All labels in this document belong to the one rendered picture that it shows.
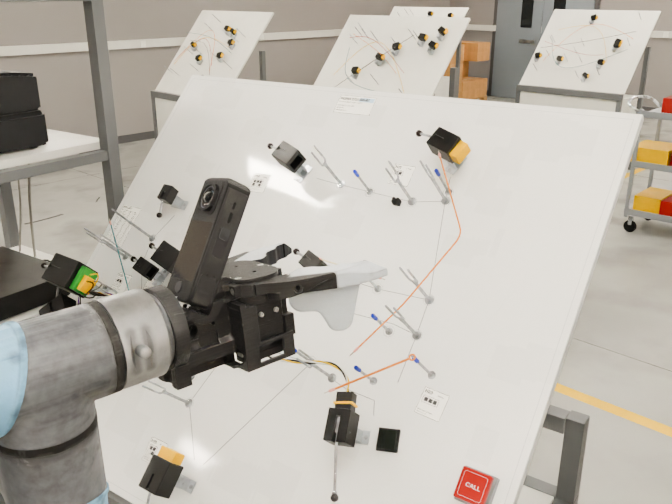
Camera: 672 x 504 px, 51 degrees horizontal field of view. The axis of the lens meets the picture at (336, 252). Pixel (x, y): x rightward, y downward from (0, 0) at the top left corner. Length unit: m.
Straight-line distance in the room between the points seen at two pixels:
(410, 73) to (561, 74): 3.00
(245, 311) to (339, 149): 1.02
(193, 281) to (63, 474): 0.18
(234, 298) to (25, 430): 0.19
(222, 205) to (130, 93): 9.01
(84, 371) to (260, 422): 0.88
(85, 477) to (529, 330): 0.85
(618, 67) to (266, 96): 6.44
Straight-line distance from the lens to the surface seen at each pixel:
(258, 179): 1.66
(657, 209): 6.11
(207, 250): 0.60
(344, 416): 1.22
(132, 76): 9.61
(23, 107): 1.88
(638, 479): 3.18
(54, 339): 0.55
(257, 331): 0.62
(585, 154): 1.40
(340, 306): 0.63
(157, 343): 0.57
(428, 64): 5.45
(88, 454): 0.59
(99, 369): 0.55
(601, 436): 3.38
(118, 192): 1.96
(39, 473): 0.58
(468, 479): 1.18
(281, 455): 1.36
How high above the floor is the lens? 1.82
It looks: 20 degrees down
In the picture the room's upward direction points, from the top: straight up
